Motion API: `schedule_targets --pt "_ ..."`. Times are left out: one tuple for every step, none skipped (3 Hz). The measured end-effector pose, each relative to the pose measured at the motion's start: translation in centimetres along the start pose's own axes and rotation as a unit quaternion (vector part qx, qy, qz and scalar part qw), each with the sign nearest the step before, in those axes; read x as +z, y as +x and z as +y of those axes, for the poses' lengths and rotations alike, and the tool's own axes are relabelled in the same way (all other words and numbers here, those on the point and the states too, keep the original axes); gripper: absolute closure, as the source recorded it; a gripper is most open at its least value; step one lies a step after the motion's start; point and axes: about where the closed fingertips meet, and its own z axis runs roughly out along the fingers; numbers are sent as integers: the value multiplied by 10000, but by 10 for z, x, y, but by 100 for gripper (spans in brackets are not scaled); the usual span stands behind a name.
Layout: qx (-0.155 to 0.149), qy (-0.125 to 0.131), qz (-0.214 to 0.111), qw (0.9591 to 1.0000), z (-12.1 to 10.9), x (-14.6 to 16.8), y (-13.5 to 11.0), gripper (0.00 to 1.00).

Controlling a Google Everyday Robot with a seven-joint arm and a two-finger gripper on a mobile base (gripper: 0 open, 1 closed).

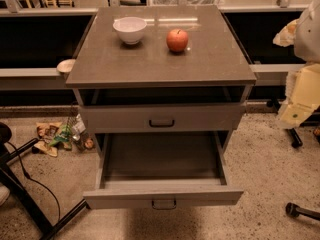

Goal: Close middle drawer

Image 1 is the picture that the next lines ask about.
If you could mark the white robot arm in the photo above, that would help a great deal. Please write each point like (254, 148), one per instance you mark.
(304, 34)

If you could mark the snack bags pile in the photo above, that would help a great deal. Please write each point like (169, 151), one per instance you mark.
(52, 136)

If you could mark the black stand leg right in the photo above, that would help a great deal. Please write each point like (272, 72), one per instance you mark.
(290, 116)

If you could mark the white bowl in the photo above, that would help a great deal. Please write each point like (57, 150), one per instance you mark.
(130, 30)

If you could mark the grey drawer cabinet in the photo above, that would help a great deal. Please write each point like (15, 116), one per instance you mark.
(211, 70)

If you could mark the clear plastic bottle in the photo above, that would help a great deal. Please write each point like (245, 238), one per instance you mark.
(79, 140)

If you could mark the red apple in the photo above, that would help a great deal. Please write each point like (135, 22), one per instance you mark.
(177, 40)

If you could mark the black stand legs left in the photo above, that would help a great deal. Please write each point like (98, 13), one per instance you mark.
(8, 152)

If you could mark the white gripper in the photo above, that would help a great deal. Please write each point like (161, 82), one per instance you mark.
(308, 39)

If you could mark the grey drawer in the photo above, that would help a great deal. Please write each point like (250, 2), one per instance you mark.
(173, 118)
(162, 171)

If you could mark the black caster leg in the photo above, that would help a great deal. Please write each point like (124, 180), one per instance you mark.
(295, 211)

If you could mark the small round dish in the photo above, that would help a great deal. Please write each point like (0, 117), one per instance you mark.
(66, 66)

